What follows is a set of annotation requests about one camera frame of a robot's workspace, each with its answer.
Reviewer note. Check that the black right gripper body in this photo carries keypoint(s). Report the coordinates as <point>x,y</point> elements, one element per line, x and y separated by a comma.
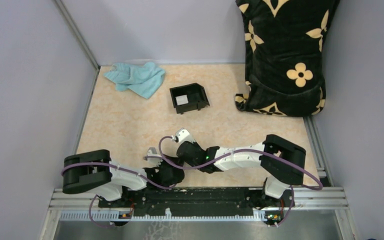
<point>195,144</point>

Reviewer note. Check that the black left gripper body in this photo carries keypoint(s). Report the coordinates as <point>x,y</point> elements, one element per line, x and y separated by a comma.
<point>164,165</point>

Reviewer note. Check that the grey credit card stack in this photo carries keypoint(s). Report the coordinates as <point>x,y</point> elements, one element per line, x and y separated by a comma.
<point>181,100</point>

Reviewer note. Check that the black plastic card box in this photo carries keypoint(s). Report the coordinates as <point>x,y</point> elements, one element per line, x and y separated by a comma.
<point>196,94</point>

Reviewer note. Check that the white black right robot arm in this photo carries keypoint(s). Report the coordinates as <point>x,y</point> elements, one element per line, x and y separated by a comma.
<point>283,159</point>

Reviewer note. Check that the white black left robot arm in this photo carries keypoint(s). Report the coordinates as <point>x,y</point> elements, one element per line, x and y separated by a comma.
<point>95,172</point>

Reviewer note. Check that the light blue cloth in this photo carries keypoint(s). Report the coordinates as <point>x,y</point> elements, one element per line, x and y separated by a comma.
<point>143,80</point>

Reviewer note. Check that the black floral cushion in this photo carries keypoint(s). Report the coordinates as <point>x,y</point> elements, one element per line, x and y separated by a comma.
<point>284,41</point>

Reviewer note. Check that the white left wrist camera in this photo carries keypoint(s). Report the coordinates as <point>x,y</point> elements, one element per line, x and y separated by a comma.
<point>152,157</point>

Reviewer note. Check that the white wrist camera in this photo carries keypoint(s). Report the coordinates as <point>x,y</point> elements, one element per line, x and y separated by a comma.
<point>152,157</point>
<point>183,135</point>

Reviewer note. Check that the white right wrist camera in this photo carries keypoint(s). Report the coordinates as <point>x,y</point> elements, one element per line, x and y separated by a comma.
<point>183,135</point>

